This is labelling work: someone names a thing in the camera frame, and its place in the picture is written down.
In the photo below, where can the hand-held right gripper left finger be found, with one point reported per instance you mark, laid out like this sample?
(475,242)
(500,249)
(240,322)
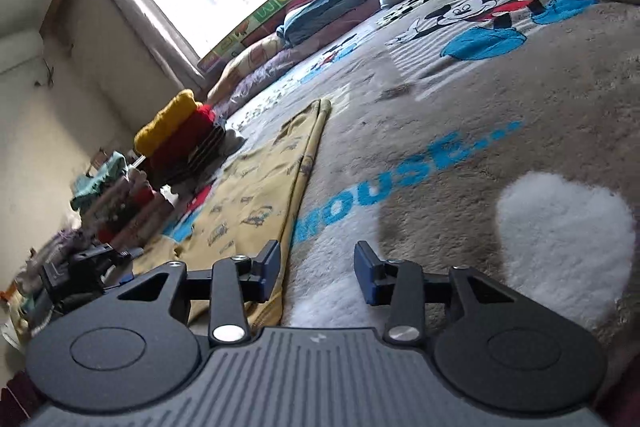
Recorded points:
(267,269)

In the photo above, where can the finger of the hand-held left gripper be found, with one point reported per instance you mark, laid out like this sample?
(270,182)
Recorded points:
(102,254)
(122,274)

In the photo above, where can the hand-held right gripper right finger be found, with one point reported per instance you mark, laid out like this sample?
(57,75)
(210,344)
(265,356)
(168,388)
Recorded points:
(365,274)

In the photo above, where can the yellow printed garment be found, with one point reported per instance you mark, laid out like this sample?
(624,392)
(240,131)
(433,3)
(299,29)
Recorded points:
(260,187)

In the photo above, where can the pile of grey folded clothes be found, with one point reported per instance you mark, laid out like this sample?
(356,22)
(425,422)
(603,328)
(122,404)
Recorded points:
(55,247)

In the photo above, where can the stack of pastel folded clothes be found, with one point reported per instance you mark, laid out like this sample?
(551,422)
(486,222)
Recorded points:
(120,202)

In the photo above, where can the person's maroon clothing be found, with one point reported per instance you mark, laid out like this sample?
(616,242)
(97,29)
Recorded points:
(17,399)

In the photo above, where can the dark striped folded garment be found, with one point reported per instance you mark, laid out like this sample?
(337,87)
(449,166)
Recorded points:
(197,157)

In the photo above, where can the red knit sweater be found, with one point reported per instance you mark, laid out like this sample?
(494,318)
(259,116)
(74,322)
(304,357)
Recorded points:
(182,142)

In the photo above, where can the yellow knit sweater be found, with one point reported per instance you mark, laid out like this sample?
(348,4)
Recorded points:
(165,124)

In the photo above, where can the cartoon printed blanket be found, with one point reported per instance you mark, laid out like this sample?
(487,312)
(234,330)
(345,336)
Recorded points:
(475,107)

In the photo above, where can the mauve folded quilt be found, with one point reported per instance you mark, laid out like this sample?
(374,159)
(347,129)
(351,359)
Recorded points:
(280,67)

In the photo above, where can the floral cream quilt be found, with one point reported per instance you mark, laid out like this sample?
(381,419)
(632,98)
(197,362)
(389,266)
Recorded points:
(250,57)

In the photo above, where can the blue folded blanket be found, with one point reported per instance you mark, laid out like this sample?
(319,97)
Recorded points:
(330,7)

